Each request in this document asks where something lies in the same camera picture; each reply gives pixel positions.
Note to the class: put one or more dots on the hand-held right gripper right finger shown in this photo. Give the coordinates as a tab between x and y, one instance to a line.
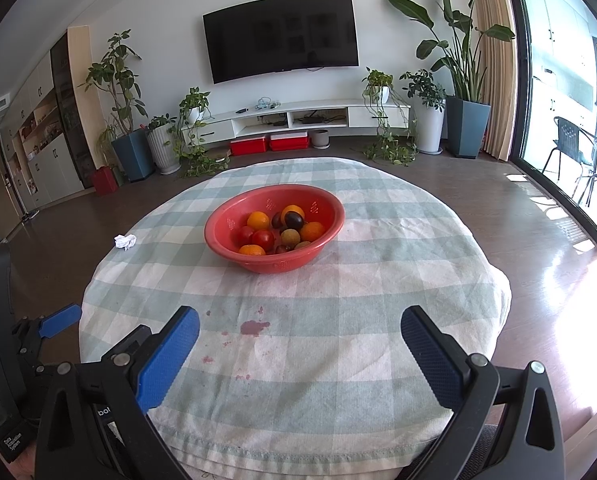
428	355

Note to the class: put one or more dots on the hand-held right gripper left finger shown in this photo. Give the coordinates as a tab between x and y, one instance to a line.
168	355

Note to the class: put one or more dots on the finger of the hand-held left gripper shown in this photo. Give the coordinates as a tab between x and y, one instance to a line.
58	320

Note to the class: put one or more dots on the orange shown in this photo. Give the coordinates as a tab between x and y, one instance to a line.
258	220
292	208
312	231
251	250

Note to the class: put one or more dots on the red plastic colander bowl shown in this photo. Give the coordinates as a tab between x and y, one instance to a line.
273	262

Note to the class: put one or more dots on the small red tomato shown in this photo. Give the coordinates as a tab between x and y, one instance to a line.
282	249

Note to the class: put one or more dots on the brown kiwi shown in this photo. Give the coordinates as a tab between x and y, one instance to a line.
302	245

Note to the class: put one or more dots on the brown lychee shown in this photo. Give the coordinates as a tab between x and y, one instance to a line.
289	236

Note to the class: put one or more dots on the dark purple passion fruit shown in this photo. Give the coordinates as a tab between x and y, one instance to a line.
292	219
276	220

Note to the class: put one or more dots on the checkered tablecloth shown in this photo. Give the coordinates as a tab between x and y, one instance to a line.
353	300

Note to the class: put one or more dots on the crumpled white tissue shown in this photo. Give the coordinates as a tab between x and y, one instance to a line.
126	241

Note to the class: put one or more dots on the white embroidered tablecloth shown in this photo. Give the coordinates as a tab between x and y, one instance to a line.
228	475

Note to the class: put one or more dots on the red box on floor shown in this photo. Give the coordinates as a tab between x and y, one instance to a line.
106	181

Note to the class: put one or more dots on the tall plant in blue pot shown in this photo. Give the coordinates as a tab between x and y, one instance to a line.
133	157

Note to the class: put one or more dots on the beige chair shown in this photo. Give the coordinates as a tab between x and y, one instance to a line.
593	440

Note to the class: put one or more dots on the plant in white ribbed pot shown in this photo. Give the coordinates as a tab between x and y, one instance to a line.
164	150

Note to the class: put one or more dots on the dark glass cabinet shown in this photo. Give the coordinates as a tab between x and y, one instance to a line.
71	110

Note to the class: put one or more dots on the red storage box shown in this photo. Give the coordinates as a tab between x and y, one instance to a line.
289	142
249	146

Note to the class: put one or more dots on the bushy plant in tall white pot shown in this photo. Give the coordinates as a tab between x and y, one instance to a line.
428	125

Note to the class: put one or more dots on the large-leaf plant in dark pot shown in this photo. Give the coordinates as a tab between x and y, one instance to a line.
467	127

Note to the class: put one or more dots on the grey round pot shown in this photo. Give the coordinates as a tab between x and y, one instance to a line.
321	139

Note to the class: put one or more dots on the trailing pothos in white pot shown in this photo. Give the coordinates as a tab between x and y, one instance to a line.
194	110
378	90

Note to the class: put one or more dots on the white television cabinet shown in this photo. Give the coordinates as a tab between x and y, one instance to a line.
258	125

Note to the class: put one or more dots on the black set-top device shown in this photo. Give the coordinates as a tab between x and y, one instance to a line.
312	119

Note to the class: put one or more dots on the black-framed glass door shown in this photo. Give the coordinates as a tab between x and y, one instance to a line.
516	85

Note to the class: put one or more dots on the beige curtain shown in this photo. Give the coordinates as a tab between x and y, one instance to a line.
496	60

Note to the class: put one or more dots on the beige wall cabinet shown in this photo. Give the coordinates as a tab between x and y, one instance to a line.
43	160

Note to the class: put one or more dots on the black wall television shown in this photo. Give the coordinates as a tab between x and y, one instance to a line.
281	35

